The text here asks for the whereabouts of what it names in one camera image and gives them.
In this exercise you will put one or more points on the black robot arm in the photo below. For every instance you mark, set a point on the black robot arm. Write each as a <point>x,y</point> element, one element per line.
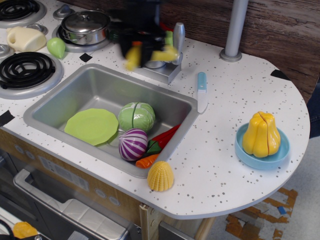
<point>139,22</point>

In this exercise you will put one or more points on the light green toy pear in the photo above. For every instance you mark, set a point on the light green toy pear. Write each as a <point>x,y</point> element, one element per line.
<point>56,47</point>

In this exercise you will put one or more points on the red toy chili pepper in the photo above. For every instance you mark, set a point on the red toy chili pepper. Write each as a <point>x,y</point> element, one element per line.
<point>158,143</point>

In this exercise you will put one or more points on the black stove burner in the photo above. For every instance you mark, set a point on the black stove burner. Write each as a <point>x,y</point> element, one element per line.
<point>29,74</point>
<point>21,13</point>

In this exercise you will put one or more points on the green toy plate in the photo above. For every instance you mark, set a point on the green toy plate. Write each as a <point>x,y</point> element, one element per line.
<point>93,126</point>

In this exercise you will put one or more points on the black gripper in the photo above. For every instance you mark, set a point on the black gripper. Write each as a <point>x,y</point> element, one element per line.
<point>127,36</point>

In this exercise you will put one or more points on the grey stove knob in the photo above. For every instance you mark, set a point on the grey stove knob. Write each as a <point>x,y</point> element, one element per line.
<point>63,12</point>

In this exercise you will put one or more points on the orange toy carrot in sink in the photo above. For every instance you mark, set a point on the orange toy carrot in sink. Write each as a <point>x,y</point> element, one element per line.
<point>146,162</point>

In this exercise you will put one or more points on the rear black stove burner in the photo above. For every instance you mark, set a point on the rear black stove burner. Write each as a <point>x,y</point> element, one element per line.
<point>21,13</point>

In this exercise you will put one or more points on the yellow toy banana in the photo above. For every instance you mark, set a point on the yellow toy banana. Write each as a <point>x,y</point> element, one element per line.
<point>134,56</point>

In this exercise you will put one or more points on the silver sink basin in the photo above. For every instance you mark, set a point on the silver sink basin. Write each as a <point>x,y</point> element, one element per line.
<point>96,86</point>

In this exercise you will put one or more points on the grey vertical pole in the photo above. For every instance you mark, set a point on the grey vertical pole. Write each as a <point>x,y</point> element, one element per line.
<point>231,53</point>

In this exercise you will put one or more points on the light green toy behind faucet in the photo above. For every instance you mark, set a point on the light green toy behind faucet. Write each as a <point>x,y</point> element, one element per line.
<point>168,38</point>

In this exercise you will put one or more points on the purple toy onion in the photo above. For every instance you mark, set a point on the purple toy onion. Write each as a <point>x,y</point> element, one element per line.
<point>133,144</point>

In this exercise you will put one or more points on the yellow toy corn piece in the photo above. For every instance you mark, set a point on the yellow toy corn piece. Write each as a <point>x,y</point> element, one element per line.
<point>160,176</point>

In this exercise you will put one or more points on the light blue toy bowl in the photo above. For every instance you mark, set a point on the light blue toy bowl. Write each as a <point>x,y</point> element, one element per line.
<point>265,163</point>

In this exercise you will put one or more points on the silver toy faucet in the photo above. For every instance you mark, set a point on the silver toy faucet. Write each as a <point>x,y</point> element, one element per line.
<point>166,71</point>

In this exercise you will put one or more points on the steel pot with lid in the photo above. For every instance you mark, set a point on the steel pot with lid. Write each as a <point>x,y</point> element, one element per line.
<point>86,27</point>

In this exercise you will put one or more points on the cream toy jug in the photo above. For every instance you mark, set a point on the cream toy jug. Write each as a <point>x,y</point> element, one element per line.
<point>25,39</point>

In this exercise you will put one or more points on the yellow toy squash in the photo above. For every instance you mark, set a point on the yellow toy squash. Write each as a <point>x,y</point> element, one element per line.
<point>262,138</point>

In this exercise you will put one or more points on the yellow toy below counter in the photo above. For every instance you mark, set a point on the yellow toy below counter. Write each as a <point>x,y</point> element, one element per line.
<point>23,230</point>

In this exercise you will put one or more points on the green toy cabbage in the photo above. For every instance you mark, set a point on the green toy cabbage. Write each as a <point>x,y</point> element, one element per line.
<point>137,115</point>

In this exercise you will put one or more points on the front black stove burner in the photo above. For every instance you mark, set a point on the front black stove burner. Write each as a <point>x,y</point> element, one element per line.
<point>29,74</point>

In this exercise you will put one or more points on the blue white toy knife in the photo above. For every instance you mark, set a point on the blue white toy knife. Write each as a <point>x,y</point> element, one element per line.
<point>202,100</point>

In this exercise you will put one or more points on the oven door with handle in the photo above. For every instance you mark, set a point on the oven door with handle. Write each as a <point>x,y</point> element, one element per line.
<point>54,209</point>

